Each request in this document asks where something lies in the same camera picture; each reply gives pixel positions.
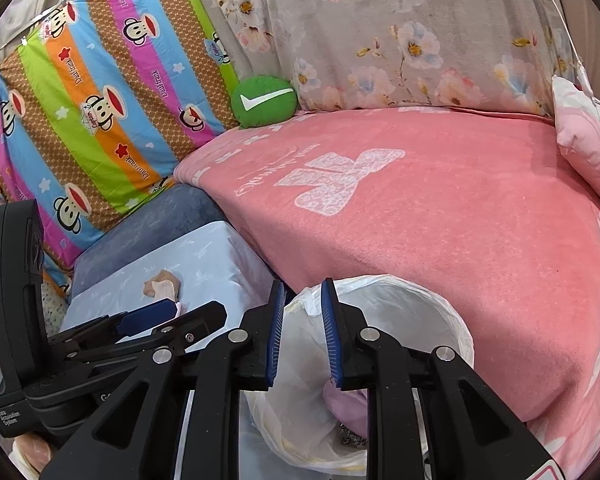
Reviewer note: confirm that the black white patterned cloth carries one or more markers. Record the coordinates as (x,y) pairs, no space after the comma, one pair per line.
(352,437)

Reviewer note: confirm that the white bin with plastic liner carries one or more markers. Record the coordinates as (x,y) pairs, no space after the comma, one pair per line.
(430,320)

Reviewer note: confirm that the person's left hand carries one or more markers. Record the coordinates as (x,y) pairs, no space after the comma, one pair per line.
(30,452)

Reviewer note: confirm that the grey floral quilt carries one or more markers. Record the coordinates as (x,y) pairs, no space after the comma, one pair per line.
(405,20)

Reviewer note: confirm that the lilac cloth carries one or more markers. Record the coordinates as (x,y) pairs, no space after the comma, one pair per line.
(347,405)

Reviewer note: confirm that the green cushion white check mark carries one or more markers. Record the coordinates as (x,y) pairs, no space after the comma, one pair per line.
(260,115)

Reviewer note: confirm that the beige sheer stocking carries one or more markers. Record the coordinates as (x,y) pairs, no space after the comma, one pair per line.
(162,285)

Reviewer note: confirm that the striped monkey print pillow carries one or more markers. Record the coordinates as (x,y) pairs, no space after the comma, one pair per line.
(105,110)

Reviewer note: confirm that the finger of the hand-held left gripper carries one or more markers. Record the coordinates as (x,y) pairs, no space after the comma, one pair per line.
(145,312)
(200,320)

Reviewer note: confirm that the blue-grey velvet cushion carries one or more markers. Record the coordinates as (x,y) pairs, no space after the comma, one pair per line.
(170,210)

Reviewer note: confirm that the pink blanket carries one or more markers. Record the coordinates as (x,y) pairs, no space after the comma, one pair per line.
(430,235)

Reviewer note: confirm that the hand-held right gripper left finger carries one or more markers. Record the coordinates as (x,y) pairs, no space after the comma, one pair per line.
(276,330)

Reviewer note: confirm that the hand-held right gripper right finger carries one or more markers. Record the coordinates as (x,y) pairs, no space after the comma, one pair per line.
(332,335)

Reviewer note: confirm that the pink pillow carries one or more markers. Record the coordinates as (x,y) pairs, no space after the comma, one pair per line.
(585,150)

